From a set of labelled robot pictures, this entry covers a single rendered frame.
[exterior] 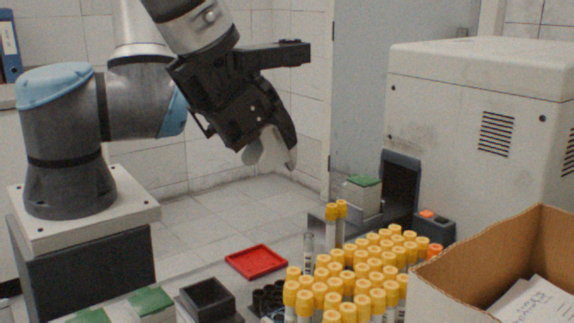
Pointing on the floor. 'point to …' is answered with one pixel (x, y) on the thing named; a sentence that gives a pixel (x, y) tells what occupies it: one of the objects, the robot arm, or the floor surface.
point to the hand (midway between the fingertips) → (291, 159)
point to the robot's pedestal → (82, 272)
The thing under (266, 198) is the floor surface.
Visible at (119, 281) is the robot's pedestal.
